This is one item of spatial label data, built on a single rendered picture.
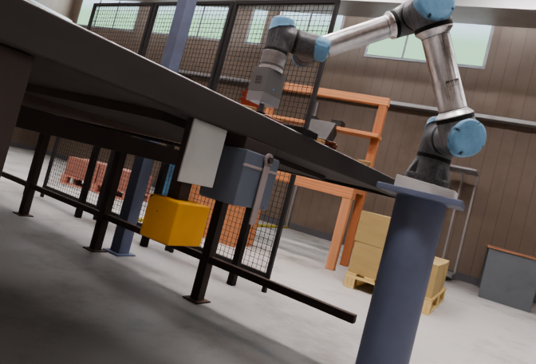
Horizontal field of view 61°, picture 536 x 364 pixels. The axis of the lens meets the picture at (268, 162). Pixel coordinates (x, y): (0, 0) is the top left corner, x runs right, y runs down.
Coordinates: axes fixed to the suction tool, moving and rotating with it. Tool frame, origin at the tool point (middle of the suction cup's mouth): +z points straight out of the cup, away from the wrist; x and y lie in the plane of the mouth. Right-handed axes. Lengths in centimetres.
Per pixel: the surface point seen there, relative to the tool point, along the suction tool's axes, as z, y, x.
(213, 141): 12.7, 39.8, 27.2
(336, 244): 67, -350, -162
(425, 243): 24, -50, 40
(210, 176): 19, 38, 27
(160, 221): 29, 48, 27
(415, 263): 32, -49, 39
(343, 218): 36, -350, -162
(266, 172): 15.8, 23.2, 28.4
